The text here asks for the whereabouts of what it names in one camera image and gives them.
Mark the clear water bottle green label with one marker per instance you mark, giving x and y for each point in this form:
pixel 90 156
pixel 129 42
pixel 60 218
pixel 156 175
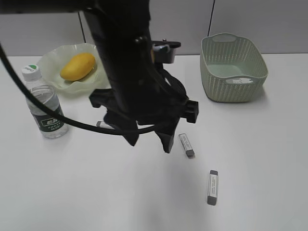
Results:
pixel 49 127

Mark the pale green wavy glass plate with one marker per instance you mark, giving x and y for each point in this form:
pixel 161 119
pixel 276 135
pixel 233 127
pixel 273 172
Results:
pixel 52 63

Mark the yellow mango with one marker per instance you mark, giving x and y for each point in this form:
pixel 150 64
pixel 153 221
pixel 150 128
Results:
pixel 78 67

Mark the pale green woven plastic basket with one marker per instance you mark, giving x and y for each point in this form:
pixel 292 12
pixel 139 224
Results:
pixel 224 56

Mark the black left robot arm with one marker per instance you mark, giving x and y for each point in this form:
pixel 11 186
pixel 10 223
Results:
pixel 120 30

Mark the grey white eraser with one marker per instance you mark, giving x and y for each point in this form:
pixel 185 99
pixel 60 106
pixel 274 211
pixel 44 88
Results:
pixel 188 149
pixel 102 124
pixel 212 193

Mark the white waste paper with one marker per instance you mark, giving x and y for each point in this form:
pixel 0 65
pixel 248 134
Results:
pixel 240 80

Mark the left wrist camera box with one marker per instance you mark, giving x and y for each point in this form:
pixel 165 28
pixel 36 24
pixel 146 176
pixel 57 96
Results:
pixel 164 51

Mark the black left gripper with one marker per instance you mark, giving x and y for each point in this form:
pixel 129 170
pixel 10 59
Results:
pixel 157 110

